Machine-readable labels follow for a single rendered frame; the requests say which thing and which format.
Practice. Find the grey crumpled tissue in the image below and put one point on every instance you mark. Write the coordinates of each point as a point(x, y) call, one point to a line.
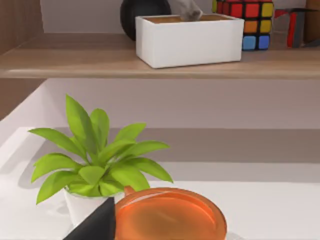
point(189, 8)

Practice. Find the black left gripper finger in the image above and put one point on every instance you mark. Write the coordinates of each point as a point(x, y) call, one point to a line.
point(100, 223)

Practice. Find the multicoloured puzzle cube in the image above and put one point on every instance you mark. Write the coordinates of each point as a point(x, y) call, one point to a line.
point(255, 22)

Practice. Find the black round object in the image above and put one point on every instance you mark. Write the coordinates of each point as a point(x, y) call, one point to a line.
point(140, 10)

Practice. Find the white rectangular box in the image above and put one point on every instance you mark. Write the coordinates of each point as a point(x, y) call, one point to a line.
point(190, 41)

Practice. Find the red and grey object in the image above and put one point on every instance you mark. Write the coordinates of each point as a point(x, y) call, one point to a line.
point(295, 27)

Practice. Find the orange glass cup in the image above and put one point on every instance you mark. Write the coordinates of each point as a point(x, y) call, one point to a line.
point(167, 215)

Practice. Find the wooden shelf unit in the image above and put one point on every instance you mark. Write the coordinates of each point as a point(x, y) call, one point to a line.
point(75, 55)

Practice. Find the green plant in white pot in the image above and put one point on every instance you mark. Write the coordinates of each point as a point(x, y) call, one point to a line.
point(92, 160)

